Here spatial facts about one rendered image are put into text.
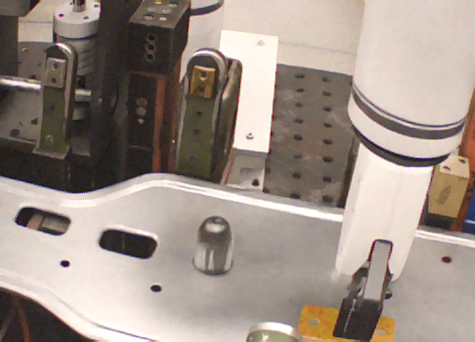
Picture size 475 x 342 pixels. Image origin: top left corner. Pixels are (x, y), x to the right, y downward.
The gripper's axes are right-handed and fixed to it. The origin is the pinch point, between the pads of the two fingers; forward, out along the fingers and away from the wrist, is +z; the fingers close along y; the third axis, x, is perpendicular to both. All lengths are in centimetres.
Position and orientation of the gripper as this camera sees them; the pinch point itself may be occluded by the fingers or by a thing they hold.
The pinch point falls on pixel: (361, 288)
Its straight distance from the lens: 65.0
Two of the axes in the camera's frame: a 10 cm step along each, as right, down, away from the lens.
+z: -1.0, 7.8, 6.1
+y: -2.0, 5.9, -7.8
